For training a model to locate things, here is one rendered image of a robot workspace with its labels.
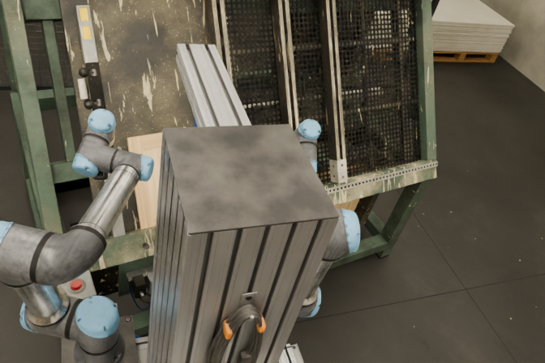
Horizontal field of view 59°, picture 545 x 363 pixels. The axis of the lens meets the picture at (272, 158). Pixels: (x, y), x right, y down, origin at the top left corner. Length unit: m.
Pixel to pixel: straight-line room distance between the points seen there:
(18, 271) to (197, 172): 0.54
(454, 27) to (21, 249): 5.99
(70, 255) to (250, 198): 0.52
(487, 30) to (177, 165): 6.36
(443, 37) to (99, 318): 5.73
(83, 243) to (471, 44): 6.24
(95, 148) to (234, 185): 0.75
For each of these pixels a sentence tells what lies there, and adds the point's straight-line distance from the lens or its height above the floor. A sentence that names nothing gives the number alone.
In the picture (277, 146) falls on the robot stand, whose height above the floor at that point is 2.03.
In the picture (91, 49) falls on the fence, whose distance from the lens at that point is 2.08.
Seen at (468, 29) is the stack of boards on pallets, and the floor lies 0.47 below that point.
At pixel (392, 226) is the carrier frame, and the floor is 0.32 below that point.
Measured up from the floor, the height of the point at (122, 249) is 0.86.
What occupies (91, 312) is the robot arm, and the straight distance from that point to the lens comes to 1.53.
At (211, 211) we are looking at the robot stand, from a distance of 0.74.
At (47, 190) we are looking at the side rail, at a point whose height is 1.12.
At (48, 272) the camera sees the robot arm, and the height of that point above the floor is 1.64.
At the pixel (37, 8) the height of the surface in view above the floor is 1.65.
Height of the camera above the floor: 2.56
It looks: 39 degrees down
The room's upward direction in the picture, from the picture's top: 15 degrees clockwise
